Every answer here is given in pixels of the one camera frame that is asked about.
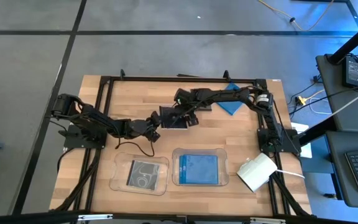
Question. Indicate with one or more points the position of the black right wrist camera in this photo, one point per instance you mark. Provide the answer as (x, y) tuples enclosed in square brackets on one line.
[(193, 120)]

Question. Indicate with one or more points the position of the white cylindrical device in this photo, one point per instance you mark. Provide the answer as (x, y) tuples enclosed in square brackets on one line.
[(256, 171)]

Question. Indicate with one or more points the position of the white diagonal tube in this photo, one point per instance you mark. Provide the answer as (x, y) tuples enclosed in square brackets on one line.
[(353, 101)]

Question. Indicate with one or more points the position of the black frame hook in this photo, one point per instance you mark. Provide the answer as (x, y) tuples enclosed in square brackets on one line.
[(122, 74), (226, 75)]

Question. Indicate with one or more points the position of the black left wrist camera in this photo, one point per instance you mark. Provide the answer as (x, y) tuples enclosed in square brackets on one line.
[(154, 136)]

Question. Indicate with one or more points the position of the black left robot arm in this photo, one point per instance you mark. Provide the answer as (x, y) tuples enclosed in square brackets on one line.
[(101, 123)]

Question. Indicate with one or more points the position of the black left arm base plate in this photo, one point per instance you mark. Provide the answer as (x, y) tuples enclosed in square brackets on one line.
[(73, 140)]

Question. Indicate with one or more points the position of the black diagonal pole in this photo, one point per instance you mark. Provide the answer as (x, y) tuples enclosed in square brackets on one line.
[(353, 42)]

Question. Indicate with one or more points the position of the white paper sheet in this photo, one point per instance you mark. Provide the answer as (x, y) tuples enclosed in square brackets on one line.
[(306, 151)]

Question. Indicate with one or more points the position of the black aluminium table frame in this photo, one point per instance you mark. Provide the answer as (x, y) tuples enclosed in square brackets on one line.
[(154, 79)]

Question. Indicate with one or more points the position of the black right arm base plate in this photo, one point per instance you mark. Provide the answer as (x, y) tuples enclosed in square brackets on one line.
[(291, 143)]

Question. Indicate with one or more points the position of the yellow power plug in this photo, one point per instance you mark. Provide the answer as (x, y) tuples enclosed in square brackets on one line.
[(301, 100)]

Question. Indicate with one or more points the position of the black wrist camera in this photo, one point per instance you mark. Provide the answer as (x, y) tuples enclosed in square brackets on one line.
[(154, 136), (193, 120)]

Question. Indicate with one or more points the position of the black frame bar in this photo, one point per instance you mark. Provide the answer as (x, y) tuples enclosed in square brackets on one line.
[(26, 217)]

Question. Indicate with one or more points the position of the clear plastic bin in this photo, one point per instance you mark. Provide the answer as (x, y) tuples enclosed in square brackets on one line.
[(118, 161), (224, 168)]

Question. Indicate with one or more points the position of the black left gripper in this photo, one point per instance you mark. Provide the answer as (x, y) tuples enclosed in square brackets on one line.
[(138, 128)]

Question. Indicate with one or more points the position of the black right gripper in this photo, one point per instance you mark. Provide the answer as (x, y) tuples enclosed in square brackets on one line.
[(186, 99)]

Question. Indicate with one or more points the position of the black power adapter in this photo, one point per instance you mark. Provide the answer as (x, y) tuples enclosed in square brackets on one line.
[(353, 71)]

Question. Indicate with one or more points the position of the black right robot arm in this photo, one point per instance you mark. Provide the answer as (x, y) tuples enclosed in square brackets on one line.
[(228, 95)]

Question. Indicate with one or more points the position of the grey desk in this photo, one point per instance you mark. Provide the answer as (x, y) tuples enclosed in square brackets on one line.
[(337, 174), (331, 81)]

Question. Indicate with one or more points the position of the black diagonal beam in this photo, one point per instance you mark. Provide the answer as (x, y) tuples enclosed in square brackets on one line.
[(317, 130)]

